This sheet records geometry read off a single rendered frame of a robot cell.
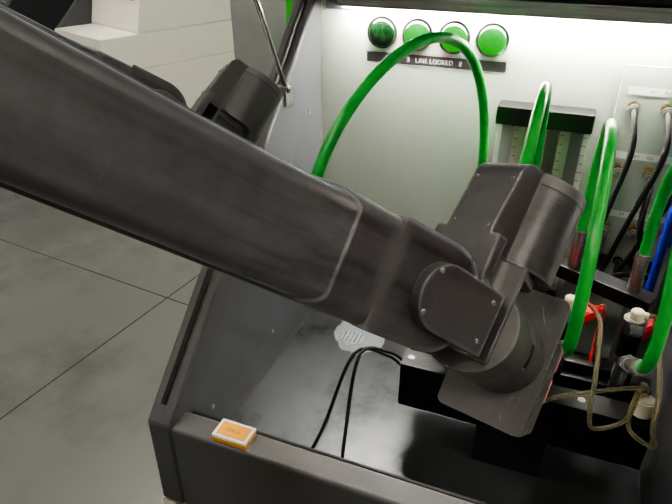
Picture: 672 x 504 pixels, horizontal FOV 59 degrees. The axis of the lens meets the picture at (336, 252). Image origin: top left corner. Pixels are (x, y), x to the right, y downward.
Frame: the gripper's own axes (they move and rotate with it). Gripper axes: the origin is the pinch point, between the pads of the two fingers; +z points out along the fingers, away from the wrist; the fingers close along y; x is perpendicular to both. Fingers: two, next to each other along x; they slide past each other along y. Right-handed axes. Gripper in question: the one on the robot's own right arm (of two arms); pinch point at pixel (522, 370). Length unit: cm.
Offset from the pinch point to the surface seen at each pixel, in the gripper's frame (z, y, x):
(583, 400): 35.7, 1.8, -2.0
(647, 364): 17.3, 6.7, -8.2
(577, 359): 39.3, 7.2, 0.9
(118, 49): 130, 86, 269
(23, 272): 135, -37, 262
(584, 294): 10.6, 10.3, -1.0
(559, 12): 22, 51, 17
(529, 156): 6.0, 21.7, 8.3
